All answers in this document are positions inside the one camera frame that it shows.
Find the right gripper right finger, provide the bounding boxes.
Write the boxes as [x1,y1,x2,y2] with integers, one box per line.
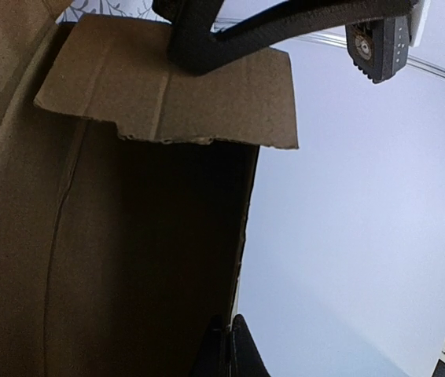
[229,314,270,377]

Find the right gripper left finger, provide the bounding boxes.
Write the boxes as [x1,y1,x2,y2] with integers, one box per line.
[189,315,230,377]

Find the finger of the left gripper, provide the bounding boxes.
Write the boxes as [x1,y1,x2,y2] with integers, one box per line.
[152,0,415,75]

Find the brown cardboard box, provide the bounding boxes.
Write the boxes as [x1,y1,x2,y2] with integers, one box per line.
[0,1,298,376]

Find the floral patterned table mat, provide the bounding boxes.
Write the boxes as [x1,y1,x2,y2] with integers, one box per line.
[57,0,167,24]

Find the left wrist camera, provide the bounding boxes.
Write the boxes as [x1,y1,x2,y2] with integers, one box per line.
[345,0,431,84]

